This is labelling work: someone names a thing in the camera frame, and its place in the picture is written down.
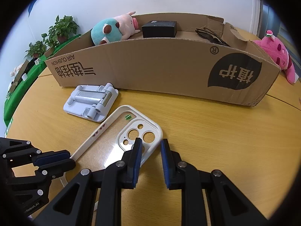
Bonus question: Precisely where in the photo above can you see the clear white phone case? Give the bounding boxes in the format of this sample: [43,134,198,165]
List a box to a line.
[60,105,163,187]

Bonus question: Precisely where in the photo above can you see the white folding phone stand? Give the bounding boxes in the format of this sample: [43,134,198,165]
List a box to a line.
[63,83,119,122]

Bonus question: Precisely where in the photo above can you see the black sunglasses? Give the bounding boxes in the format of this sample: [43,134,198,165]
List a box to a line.
[195,27,230,47]

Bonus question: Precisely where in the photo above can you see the small potted plant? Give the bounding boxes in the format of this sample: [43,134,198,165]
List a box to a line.
[26,41,46,58]

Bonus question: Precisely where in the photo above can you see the green potted plant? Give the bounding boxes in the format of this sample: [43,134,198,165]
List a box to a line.
[41,15,79,47]

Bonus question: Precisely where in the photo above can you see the teal and pink plush toy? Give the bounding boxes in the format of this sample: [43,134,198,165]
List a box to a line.
[91,11,140,45]

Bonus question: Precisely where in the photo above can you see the brown cardboard box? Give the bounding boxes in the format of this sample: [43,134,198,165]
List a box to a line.
[46,13,281,106]

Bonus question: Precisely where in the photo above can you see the pink strawberry bear plush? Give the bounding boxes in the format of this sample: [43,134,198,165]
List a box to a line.
[253,30,298,85]

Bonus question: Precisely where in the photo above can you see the small black box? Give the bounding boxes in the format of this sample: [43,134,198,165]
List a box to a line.
[142,21,177,38]

